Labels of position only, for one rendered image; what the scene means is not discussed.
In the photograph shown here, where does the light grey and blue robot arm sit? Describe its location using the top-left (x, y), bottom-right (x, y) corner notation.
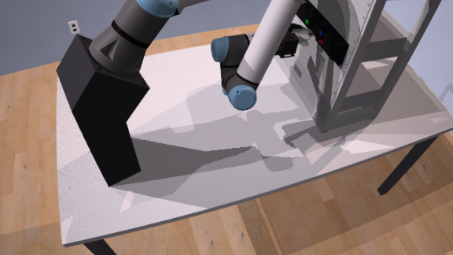
top-left (89, 0), bottom-right (307, 111)

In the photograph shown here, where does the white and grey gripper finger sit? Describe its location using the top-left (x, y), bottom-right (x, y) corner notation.
top-left (297, 33), bottom-right (315, 46)
top-left (288, 23), bottom-right (314, 40)

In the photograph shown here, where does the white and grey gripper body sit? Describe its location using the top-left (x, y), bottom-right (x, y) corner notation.
top-left (275, 30), bottom-right (299, 58)

